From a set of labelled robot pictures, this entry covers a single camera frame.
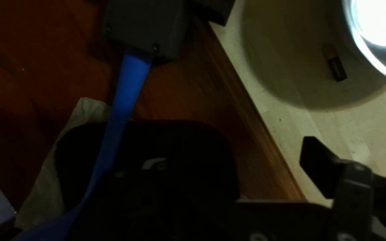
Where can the small silver bowl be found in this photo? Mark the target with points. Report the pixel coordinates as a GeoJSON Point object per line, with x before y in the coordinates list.
{"type": "Point", "coordinates": [366, 23]}

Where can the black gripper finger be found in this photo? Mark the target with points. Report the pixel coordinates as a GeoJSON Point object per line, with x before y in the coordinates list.
{"type": "Point", "coordinates": [345, 182]}

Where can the dark wooden counter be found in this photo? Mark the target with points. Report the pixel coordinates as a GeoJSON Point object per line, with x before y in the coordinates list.
{"type": "Point", "coordinates": [51, 55]}

